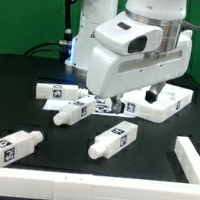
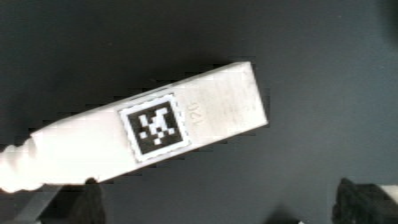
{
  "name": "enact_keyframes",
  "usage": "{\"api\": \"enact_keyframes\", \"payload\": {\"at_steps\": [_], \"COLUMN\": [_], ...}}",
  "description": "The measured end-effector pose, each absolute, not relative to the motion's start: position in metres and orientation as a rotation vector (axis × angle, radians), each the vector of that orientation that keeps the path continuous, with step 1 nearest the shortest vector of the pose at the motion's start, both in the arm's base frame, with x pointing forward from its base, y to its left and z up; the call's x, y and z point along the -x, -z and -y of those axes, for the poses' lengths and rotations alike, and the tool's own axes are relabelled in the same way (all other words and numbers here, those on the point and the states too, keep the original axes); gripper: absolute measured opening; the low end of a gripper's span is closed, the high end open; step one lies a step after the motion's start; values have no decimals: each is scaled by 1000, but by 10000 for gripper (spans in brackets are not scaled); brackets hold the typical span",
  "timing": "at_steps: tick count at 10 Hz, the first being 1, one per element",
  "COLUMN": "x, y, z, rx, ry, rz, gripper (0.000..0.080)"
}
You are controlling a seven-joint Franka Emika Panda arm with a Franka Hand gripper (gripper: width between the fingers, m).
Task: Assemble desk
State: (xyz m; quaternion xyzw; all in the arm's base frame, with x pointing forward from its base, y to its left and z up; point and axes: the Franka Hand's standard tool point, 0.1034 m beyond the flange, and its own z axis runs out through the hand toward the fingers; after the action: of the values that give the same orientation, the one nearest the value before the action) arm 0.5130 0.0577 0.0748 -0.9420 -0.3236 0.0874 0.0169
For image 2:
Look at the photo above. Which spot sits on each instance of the white desk leg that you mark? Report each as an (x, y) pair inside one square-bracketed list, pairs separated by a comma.
[(138, 131)]

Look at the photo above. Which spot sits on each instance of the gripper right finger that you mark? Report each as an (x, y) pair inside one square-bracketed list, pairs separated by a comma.
[(367, 203)]

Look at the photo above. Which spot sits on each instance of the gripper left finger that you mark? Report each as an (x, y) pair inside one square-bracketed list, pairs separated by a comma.
[(65, 205)]

